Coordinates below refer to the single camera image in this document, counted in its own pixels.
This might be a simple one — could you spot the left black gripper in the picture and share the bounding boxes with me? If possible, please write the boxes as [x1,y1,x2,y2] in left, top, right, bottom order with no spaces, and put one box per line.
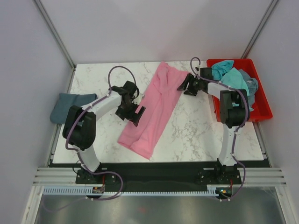
[115,100,145,127]

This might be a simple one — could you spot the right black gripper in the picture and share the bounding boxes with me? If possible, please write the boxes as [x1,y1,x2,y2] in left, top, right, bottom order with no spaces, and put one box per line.
[177,74,203,97]

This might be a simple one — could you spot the pink t shirt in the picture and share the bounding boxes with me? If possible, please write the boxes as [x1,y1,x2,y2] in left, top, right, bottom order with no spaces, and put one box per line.
[117,62,188,159]

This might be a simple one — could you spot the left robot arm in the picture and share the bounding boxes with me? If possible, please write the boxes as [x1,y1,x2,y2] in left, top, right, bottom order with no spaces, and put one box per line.
[63,81,145,183]

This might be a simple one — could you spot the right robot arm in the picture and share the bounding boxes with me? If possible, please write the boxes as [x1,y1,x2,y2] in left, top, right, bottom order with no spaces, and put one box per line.
[177,68,250,184]

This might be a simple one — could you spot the teal t shirt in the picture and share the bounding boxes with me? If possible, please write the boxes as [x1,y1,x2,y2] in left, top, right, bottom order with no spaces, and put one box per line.
[212,60,254,112]

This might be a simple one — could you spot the grey blue t shirt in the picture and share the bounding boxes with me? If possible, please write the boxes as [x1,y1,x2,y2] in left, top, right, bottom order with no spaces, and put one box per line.
[239,69,259,107]

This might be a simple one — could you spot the folded dark blue t shirt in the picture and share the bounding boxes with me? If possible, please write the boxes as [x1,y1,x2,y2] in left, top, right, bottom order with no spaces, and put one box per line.
[50,93,98,124]

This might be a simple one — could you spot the red plastic bin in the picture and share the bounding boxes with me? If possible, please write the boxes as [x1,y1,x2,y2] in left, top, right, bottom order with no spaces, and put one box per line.
[206,59,273,122]

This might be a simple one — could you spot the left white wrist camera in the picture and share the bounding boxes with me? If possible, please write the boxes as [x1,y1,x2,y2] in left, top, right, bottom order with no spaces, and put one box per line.
[134,93,144,105]

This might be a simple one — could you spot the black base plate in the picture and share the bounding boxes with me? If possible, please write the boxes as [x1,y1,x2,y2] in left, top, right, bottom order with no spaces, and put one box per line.
[76,161,242,192]

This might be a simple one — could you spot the aluminium frame rail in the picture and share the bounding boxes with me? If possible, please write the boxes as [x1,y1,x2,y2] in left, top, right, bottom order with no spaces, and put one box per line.
[33,168,286,186]

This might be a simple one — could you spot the white slotted cable duct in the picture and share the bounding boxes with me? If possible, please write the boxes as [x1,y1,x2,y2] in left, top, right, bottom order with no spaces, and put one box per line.
[42,184,232,196]

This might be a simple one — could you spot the right corner aluminium post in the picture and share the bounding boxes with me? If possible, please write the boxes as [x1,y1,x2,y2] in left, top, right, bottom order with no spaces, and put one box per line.
[241,0,280,59]

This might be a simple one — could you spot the corner aluminium post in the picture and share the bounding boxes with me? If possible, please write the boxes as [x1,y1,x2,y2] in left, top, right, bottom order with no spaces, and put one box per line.
[241,0,280,59]
[32,0,76,70]

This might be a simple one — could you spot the left corner aluminium post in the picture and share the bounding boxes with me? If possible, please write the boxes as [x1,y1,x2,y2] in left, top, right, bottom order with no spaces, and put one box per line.
[32,0,76,70]

